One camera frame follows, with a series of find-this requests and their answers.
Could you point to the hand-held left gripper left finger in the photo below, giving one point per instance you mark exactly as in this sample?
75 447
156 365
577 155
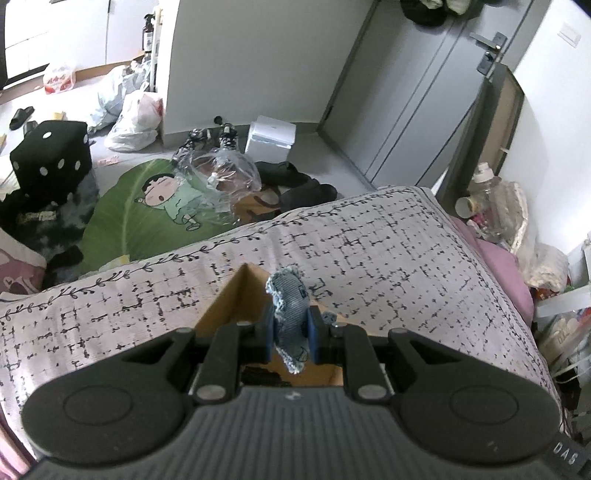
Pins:
268 337

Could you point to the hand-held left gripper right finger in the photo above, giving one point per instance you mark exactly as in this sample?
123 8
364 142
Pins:
314 337

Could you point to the denim plush toy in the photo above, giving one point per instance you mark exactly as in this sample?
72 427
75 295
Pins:
291 314

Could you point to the black soft cloth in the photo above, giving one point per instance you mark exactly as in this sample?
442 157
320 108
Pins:
261 376

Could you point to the brown cardboard box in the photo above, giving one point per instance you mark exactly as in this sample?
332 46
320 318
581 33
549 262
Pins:
224 304

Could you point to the white black patterned blanket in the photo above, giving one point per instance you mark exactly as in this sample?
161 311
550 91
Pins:
392 249

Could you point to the black slippers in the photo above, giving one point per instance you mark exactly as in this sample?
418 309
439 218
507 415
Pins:
295 182

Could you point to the green leaf cartoon rug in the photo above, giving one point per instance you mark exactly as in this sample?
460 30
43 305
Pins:
124 207

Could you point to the white box appliance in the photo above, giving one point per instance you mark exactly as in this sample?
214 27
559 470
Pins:
270 138

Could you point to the paper cup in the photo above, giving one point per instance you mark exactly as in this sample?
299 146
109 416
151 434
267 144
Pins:
465 206

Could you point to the black tripods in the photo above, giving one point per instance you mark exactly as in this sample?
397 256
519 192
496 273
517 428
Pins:
207 136

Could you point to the crumpled clear plastic bag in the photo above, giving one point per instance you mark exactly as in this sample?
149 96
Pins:
505 212

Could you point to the grey fuzzy cloth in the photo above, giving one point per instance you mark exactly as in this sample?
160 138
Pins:
64 221

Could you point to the crumpled white plastic bag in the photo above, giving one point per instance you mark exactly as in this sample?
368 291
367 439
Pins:
549 265

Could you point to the pink printed bag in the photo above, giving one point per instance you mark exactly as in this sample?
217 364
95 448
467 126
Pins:
18 267

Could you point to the grey door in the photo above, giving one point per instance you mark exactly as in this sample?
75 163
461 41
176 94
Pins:
415 92

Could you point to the leaning brown board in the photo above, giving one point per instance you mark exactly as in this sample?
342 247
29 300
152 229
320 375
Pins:
496 124

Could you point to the black dice stool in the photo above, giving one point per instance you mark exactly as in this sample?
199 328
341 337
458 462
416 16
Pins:
51 157

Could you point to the grey plastic bag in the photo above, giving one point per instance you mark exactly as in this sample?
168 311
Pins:
113 92

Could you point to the dark spray bottle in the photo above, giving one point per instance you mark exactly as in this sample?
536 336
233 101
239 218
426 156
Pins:
147 34

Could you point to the black sandals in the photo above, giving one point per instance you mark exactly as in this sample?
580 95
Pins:
23 119

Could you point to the red white plastic bag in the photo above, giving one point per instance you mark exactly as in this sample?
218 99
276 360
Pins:
59 79

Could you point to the hanging dark clothes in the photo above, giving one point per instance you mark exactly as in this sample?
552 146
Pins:
429 9

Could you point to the white kitchen cabinet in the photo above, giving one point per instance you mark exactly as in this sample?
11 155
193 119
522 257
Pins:
55 27

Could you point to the white light switch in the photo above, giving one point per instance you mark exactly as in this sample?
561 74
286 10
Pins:
569 34

